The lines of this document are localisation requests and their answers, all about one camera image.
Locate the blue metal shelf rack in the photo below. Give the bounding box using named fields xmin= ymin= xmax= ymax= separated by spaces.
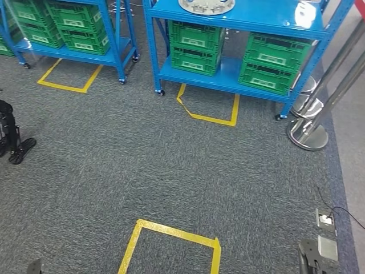
xmin=143 ymin=0 xmax=355 ymax=122
xmin=0 ymin=0 xmax=140 ymax=84

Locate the yellow floor tape square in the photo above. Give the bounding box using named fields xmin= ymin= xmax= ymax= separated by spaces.
xmin=37 ymin=58 xmax=104 ymax=94
xmin=118 ymin=218 xmax=222 ymax=274

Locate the silver wheel hubcap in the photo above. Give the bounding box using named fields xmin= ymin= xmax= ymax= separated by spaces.
xmin=178 ymin=0 xmax=236 ymax=16

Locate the chrome round base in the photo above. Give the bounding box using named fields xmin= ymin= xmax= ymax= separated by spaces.
xmin=290 ymin=94 xmax=325 ymax=119
xmin=287 ymin=118 xmax=329 ymax=151

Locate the steel floor socket with plug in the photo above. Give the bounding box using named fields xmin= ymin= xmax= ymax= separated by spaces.
xmin=314 ymin=208 xmax=336 ymax=234

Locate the grey metal bar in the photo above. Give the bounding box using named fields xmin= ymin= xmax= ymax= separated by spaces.
xmin=302 ymin=49 xmax=365 ymax=140

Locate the dark metal pole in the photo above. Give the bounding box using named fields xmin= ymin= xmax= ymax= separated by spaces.
xmin=299 ymin=19 xmax=365 ymax=114

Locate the blank steel floor plate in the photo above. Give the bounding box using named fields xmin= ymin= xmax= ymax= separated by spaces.
xmin=317 ymin=235 xmax=339 ymax=264

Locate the silver and black humanoid robot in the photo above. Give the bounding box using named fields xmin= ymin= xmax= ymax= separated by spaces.
xmin=0 ymin=100 xmax=37 ymax=165

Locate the red barrier belt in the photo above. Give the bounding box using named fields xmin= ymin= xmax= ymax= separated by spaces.
xmin=354 ymin=0 xmax=365 ymax=19

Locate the black floor cable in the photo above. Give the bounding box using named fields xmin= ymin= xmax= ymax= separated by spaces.
xmin=317 ymin=185 xmax=365 ymax=230

